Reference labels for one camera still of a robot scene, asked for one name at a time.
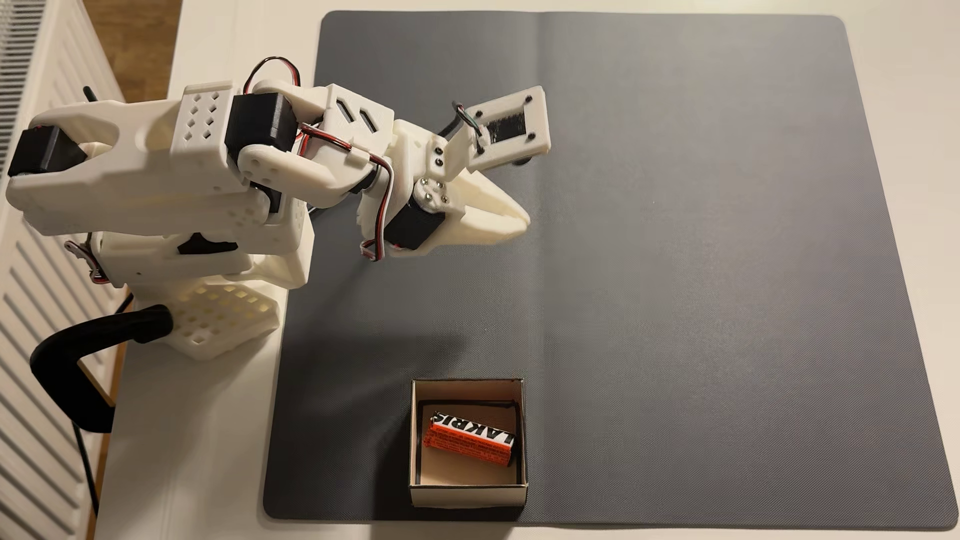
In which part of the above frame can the red candy roll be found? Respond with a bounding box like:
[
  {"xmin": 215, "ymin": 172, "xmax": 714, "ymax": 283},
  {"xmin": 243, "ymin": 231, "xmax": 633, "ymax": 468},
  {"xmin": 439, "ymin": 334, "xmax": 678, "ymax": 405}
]
[{"xmin": 422, "ymin": 408, "xmax": 519, "ymax": 468}]

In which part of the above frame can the small open cardboard box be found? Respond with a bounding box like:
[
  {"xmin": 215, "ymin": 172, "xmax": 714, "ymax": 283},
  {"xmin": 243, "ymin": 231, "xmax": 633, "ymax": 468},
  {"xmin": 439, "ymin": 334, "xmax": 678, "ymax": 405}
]
[{"xmin": 409, "ymin": 378, "xmax": 529, "ymax": 510}]

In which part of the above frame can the dark grey textured mat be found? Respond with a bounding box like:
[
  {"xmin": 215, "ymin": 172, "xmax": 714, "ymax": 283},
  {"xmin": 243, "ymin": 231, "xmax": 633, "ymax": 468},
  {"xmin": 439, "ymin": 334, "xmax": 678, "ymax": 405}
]
[{"xmin": 262, "ymin": 9, "xmax": 960, "ymax": 530}]

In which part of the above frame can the black table clamp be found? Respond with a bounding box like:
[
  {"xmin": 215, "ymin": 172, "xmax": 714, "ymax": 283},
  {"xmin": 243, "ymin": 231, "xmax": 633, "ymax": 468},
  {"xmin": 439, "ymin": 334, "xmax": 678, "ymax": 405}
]
[{"xmin": 30, "ymin": 303, "xmax": 175, "ymax": 435}]

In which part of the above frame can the white radiator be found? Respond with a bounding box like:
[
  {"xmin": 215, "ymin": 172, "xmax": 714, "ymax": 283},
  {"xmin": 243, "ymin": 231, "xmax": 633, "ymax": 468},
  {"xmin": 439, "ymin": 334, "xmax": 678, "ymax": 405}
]
[{"xmin": 0, "ymin": 0, "xmax": 132, "ymax": 540}]

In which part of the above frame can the red black gripper servo cable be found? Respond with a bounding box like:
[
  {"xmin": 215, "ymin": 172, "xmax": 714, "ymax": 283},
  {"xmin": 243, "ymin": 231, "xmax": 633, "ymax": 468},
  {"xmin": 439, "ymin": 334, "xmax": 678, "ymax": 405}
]
[{"xmin": 300, "ymin": 123, "xmax": 395, "ymax": 262}]

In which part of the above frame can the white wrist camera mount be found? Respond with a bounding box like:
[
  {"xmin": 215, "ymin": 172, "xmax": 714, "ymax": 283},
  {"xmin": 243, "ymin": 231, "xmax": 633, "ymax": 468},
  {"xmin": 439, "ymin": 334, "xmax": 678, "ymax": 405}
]
[{"xmin": 438, "ymin": 84, "xmax": 552, "ymax": 185}]

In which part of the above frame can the black camera cable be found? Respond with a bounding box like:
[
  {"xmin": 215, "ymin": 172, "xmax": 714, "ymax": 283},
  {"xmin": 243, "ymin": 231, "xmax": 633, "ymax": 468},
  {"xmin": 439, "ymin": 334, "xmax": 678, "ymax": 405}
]
[{"xmin": 452, "ymin": 99, "xmax": 485, "ymax": 157}]

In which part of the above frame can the red black arm servo cable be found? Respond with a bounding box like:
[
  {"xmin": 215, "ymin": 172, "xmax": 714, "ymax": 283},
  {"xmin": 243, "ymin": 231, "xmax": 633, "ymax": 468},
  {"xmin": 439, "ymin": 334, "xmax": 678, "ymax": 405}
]
[{"xmin": 242, "ymin": 56, "xmax": 303, "ymax": 96}]

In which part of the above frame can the black hanging cable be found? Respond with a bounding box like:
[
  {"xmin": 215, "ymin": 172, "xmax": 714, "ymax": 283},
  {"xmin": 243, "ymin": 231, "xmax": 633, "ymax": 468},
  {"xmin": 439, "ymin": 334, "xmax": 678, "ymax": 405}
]
[{"xmin": 71, "ymin": 420, "xmax": 100, "ymax": 519}]

